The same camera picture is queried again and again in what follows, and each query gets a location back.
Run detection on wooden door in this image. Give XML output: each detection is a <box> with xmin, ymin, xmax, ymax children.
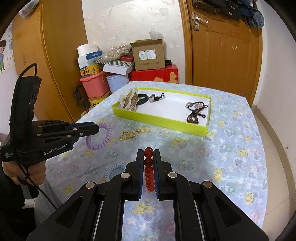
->
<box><xmin>179</xmin><ymin>1</ymin><xmax>262</xmax><ymax>105</ymax></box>

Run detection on green white shallow tray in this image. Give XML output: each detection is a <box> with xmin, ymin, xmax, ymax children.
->
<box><xmin>112</xmin><ymin>87</ymin><xmax>211</xmax><ymax>137</ymax></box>

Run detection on wooden wardrobe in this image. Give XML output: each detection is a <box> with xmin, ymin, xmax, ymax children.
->
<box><xmin>12</xmin><ymin>1</ymin><xmax>87</xmax><ymax>122</ymax></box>

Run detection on person's left hand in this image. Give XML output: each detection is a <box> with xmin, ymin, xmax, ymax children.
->
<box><xmin>2</xmin><ymin>161</ymin><xmax>46</xmax><ymax>186</ymax></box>

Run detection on white blue label box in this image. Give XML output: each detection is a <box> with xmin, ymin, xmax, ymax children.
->
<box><xmin>77</xmin><ymin>51</ymin><xmax>102</xmax><ymax>69</ymax></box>

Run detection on yellow patterned box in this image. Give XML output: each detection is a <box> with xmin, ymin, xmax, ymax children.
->
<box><xmin>80</xmin><ymin>63</ymin><xmax>103</xmax><ymax>77</ymax></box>

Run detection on red and gold bead bracelet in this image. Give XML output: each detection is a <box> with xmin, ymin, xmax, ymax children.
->
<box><xmin>143</xmin><ymin>146</ymin><xmax>155</xmax><ymax>193</ymax></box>

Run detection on light blue spiral hair tie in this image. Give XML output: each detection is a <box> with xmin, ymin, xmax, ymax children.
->
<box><xmin>104</xmin><ymin>162</ymin><xmax>127</xmax><ymax>182</ymax></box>

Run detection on white flat box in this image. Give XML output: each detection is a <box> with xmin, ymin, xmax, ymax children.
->
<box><xmin>103</xmin><ymin>64</ymin><xmax>134</xmax><ymax>75</ymax></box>

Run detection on bag of nuts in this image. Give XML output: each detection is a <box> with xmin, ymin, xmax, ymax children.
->
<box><xmin>102</xmin><ymin>43</ymin><xmax>131</xmax><ymax>60</ymax></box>

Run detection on floral blue tablecloth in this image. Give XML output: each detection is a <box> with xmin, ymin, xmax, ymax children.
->
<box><xmin>45</xmin><ymin>81</ymin><xmax>269</xmax><ymax>241</ymax></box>

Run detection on small red box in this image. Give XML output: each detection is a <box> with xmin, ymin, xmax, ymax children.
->
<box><xmin>120</xmin><ymin>56</ymin><xmax>134</xmax><ymax>62</ymax></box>

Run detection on green striped box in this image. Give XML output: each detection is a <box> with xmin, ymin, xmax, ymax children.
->
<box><xmin>95</xmin><ymin>59</ymin><xmax>134</xmax><ymax>67</ymax></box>

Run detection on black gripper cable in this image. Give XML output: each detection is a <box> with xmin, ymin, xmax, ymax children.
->
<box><xmin>17</xmin><ymin>63</ymin><xmax>58</xmax><ymax>210</ymax></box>

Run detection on small black hair clip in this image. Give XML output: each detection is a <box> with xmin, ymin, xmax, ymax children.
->
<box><xmin>149</xmin><ymin>92</ymin><xmax>165</xmax><ymax>103</ymax></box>

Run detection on red gift box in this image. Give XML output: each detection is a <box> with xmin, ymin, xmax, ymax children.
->
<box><xmin>130</xmin><ymin>65</ymin><xmax>178</xmax><ymax>83</ymax></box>

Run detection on lavender cylindrical container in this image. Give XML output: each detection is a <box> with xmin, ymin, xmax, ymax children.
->
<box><xmin>106</xmin><ymin>74</ymin><xmax>129</xmax><ymax>93</ymax></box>

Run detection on pink plastic bin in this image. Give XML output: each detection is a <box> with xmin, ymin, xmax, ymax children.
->
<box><xmin>80</xmin><ymin>71</ymin><xmax>110</xmax><ymax>98</ymax></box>

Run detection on clothes hanging on door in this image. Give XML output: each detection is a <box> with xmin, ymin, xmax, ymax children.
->
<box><xmin>192</xmin><ymin>0</ymin><xmax>264</xmax><ymax>28</ymax></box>

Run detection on metal door handle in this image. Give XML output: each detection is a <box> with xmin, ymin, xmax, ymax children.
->
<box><xmin>191</xmin><ymin>12</ymin><xmax>208</xmax><ymax>31</ymax></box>

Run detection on brown cardboard box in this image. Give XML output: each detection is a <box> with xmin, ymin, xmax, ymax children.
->
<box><xmin>131</xmin><ymin>39</ymin><xmax>166</xmax><ymax>71</ymax></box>

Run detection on dark bead necklace amber pendant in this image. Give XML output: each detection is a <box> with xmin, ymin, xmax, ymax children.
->
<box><xmin>186</xmin><ymin>109</ymin><xmax>206</xmax><ymax>125</ymax></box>

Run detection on purple spiral hair tie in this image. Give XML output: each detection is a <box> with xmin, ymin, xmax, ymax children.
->
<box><xmin>85</xmin><ymin>122</ymin><xmax>114</xmax><ymax>152</ymax></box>

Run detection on black band bracelet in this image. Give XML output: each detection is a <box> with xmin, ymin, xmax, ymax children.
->
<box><xmin>136</xmin><ymin>93</ymin><xmax>150</xmax><ymax>105</ymax></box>

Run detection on gold chain bracelet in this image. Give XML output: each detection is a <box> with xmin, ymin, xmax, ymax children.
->
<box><xmin>119</xmin><ymin>126</ymin><xmax>152</xmax><ymax>141</ymax></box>

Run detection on white paper roll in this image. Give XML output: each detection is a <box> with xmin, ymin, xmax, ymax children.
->
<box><xmin>77</xmin><ymin>44</ymin><xmax>98</xmax><ymax>57</ymax></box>

